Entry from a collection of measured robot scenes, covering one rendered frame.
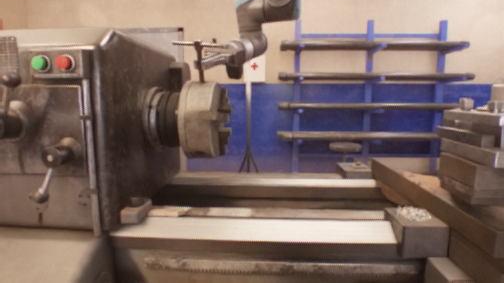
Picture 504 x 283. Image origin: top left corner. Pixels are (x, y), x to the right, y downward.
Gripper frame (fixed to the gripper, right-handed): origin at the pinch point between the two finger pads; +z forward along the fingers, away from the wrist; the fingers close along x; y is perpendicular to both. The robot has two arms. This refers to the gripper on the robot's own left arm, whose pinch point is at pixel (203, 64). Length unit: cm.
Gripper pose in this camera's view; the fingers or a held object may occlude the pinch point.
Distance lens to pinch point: 80.5
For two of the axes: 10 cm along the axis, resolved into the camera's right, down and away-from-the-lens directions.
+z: -5.2, 4.2, -7.5
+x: 8.5, 2.1, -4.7
